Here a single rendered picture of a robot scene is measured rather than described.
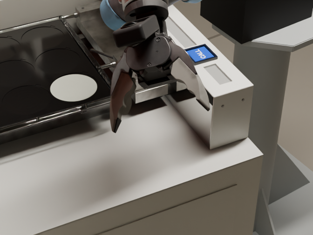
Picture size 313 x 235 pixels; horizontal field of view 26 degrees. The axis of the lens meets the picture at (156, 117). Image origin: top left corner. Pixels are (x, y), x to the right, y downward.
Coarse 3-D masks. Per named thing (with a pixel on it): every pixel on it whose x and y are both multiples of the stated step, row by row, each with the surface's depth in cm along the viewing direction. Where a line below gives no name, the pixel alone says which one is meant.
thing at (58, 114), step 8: (88, 104) 141; (96, 104) 141; (104, 104) 142; (56, 112) 139; (64, 112) 139; (72, 112) 140; (32, 120) 137; (40, 120) 137; (48, 120) 138; (0, 128) 135; (8, 128) 135; (16, 128) 136
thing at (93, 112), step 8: (160, 96) 156; (80, 112) 148; (88, 112) 149; (96, 112) 150; (104, 112) 151; (56, 120) 147; (64, 120) 148; (72, 120) 149; (80, 120) 150; (24, 128) 144; (32, 128) 145; (40, 128) 146; (48, 128) 147; (0, 136) 142; (8, 136) 143; (16, 136) 144; (24, 136) 145; (0, 144) 144
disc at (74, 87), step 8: (56, 80) 148; (64, 80) 148; (72, 80) 148; (80, 80) 148; (88, 80) 148; (56, 88) 146; (64, 88) 146; (72, 88) 146; (80, 88) 146; (88, 88) 146; (96, 88) 146; (56, 96) 143; (64, 96) 143; (72, 96) 143; (80, 96) 143; (88, 96) 143
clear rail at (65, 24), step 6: (60, 18) 168; (66, 24) 166; (72, 36) 162; (78, 36) 162; (78, 42) 160; (84, 48) 157; (84, 54) 157; (90, 54) 155; (90, 60) 154; (96, 66) 152; (102, 72) 150; (102, 78) 149; (108, 78) 148; (108, 84) 147
